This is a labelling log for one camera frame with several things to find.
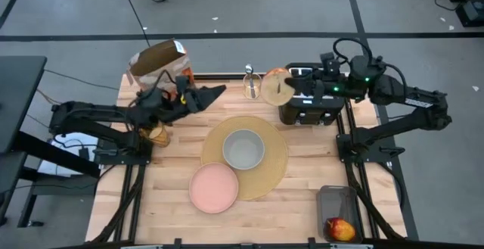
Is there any red yellow apple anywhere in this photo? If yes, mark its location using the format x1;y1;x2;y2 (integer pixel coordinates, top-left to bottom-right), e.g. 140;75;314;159
326;217;357;242

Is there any pumpkin cereal box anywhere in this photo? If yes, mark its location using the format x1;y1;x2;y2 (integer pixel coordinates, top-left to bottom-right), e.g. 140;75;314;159
126;39;194;102

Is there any clear ribbed glass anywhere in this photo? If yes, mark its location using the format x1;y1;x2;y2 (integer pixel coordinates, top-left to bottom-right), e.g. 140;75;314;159
243;73;262;100

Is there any grey mesh bin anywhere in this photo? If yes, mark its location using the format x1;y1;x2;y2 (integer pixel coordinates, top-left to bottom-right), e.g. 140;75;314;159
316;185;365;244

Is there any toasted bagel half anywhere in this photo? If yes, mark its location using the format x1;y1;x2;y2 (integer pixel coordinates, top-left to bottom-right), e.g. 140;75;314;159
260;67;296;107

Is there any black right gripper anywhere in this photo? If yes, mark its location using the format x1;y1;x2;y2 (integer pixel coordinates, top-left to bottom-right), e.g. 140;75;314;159
284;75;334;99

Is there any round woven beige placemat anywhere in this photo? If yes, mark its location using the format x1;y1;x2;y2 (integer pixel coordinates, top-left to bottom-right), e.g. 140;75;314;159
200;115;289;201

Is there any amber faceted juice glass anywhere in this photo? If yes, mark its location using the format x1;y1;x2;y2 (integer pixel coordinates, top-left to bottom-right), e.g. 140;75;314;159
140;122;171;148

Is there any black equipment box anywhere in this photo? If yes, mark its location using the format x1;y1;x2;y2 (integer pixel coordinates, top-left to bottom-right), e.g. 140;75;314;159
444;0;484;29

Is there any long black floor cable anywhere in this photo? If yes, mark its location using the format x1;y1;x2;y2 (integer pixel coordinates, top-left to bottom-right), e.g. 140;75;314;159
118;0;152;48

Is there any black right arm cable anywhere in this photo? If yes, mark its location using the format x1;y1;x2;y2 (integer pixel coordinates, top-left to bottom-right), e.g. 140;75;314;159
332;38;374;67

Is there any black four-slot toaster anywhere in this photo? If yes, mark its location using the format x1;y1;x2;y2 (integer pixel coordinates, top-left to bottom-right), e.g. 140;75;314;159
278;62;346;126

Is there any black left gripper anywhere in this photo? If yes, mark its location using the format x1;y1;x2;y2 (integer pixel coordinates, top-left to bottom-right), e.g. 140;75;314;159
166;85;227;123

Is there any grey bowl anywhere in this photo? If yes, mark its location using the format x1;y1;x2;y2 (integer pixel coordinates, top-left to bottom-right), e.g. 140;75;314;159
222;129;265;170

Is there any black desk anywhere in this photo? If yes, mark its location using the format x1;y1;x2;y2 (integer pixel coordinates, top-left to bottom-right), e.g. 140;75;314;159
0;55;101;229

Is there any pink plate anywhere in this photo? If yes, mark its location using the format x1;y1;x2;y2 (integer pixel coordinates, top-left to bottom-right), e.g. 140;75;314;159
188;161;240;214

